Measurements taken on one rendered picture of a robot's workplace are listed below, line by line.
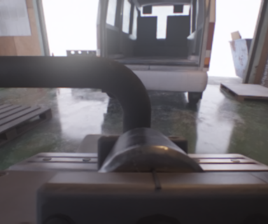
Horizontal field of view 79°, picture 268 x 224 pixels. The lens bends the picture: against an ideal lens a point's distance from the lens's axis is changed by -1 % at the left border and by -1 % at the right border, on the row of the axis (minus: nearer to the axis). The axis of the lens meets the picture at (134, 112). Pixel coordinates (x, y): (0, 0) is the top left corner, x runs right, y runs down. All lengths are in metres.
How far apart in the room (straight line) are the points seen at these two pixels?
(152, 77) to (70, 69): 1.92
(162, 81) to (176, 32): 2.12
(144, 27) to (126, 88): 3.94
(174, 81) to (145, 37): 2.19
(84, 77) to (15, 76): 0.08
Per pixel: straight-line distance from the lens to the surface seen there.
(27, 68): 0.23
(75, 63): 0.21
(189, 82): 2.12
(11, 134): 1.86
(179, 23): 4.07
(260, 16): 4.50
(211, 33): 2.23
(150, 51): 4.05
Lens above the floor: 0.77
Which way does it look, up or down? 21 degrees down
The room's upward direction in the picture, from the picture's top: straight up
